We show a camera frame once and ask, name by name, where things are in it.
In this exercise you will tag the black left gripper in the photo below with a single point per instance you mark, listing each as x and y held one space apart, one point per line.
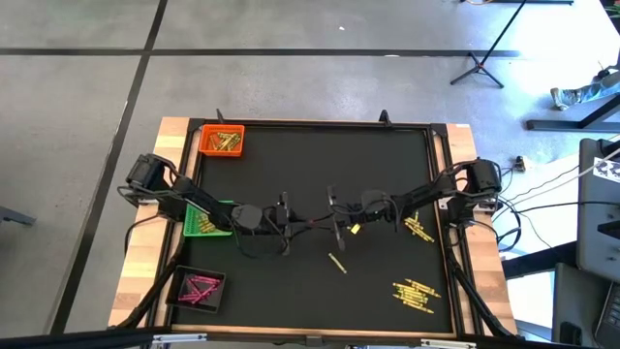
252 218

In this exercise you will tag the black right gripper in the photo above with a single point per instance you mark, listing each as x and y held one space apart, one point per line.
373 203

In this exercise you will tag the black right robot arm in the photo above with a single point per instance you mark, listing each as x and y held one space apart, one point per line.
431 191

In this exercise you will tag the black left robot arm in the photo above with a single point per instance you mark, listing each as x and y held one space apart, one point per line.
194 196

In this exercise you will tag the yellow tape tag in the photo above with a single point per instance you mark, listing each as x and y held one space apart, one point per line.
355 229

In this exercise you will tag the green plastic basket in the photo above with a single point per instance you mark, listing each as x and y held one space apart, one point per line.
194 229

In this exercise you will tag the orange plastic basket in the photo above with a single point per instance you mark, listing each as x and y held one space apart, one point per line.
222 153

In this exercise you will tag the black plastic tray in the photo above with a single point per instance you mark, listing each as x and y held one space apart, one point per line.
215 307

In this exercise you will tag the black tripod stand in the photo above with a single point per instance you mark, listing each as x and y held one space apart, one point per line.
478 64

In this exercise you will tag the black desk leg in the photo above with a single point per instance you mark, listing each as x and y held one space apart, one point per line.
557 125

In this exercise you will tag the black rig beam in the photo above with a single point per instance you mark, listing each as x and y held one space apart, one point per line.
72 339

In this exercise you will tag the grey cabinet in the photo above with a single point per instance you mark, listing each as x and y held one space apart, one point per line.
576 300

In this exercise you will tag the person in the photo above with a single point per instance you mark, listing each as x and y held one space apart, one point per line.
562 97

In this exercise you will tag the grey desk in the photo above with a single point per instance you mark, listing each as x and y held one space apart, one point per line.
596 232

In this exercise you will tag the grey floor object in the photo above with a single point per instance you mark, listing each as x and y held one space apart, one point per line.
14 215

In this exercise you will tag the white printed paper tag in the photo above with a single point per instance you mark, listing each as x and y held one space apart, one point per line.
608 169

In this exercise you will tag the grey laptop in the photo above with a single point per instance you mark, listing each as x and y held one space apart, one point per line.
612 315

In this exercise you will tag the black table edge frame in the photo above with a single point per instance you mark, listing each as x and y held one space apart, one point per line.
315 122

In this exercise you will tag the black camera post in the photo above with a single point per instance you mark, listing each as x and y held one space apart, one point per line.
220 117
385 118

